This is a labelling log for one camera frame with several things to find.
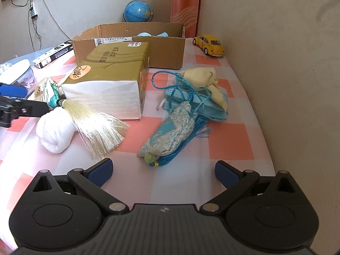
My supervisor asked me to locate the bundle of blue face masks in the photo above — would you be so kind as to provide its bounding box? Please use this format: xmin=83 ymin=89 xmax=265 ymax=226
xmin=159 ymin=85 xmax=229 ymax=121

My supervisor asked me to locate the white cloth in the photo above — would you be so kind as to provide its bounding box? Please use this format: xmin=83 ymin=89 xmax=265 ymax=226
xmin=37 ymin=110 xmax=76 ymax=154

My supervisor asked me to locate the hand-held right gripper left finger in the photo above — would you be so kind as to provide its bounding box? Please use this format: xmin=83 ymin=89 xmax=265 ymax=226
xmin=32 ymin=158 xmax=130 ymax=215

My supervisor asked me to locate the dark cable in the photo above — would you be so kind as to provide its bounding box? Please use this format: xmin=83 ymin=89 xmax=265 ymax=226
xmin=28 ymin=17 xmax=43 ymax=51

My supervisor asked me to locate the cardboard box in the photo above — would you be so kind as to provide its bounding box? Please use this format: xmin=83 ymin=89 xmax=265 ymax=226
xmin=72 ymin=22 xmax=186 ymax=69

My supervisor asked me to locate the white sachet with cream tassel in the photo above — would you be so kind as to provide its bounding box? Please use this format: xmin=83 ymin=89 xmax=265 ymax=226
xmin=34 ymin=76 xmax=130 ymax=162

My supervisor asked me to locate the black and white pen box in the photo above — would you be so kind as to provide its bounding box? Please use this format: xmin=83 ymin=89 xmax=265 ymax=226
xmin=32 ymin=40 xmax=73 ymax=69

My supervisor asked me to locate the blue sachet with blue tassel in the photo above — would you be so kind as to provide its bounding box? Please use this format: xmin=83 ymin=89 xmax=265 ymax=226
xmin=137 ymin=71 xmax=213 ymax=168

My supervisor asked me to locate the blue face mask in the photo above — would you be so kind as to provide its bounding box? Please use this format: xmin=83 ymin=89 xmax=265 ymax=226
xmin=136 ymin=31 xmax=170 ymax=38

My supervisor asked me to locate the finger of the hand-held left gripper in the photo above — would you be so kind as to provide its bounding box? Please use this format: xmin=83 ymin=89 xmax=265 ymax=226
xmin=0 ymin=83 xmax=27 ymax=96
xmin=0 ymin=95 xmax=50 ymax=128

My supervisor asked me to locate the pink checkered tablecloth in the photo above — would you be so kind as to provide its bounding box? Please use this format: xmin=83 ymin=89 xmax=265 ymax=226
xmin=0 ymin=37 xmax=277 ymax=255

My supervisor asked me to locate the pink patterned curtain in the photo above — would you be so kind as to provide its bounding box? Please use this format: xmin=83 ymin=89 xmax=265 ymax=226
xmin=170 ymin=0 xmax=204 ymax=39

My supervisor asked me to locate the thin grey wall cable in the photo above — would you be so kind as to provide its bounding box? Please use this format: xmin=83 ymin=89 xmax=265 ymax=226
xmin=39 ymin=0 xmax=72 ymax=41

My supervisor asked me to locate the cream yellow cloth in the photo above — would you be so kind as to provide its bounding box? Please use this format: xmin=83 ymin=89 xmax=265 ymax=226
xmin=181 ymin=68 xmax=229 ymax=112

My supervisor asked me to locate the gold tissue pack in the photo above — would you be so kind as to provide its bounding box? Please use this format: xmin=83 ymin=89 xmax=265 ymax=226
xmin=61 ymin=42 xmax=150 ymax=120

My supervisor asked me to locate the blue globe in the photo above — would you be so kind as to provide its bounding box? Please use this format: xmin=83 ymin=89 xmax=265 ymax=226
xmin=123 ymin=0 xmax=154 ymax=23

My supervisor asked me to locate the yellow toy car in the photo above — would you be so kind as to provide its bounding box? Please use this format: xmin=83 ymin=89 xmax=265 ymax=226
xmin=193 ymin=34 xmax=226 ymax=57

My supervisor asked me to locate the white lidded container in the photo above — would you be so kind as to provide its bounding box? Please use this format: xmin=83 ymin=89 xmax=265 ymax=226
xmin=0 ymin=60 xmax=36 ymax=85

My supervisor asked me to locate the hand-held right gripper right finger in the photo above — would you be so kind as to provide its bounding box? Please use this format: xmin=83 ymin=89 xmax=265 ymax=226
xmin=199 ymin=160 xmax=296 ymax=215

